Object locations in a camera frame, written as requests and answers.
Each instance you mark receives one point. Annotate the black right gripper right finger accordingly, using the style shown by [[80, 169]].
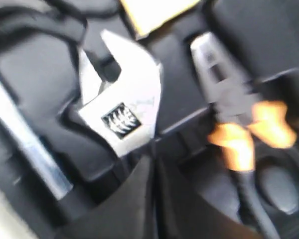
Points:
[[183, 214]]

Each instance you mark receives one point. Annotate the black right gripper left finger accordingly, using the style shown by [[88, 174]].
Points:
[[127, 214]]

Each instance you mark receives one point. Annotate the adjustable wrench black handle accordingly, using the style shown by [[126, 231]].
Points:
[[125, 113]]

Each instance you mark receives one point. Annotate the claw hammer black handle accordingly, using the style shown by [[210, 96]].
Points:
[[35, 152]]

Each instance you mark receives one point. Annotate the black plastic tool case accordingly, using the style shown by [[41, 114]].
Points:
[[39, 67]]

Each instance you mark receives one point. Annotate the yellow tape measure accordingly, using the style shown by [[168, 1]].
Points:
[[148, 15]]

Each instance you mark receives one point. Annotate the orange handled pliers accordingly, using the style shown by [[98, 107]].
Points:
[[240, 115]]

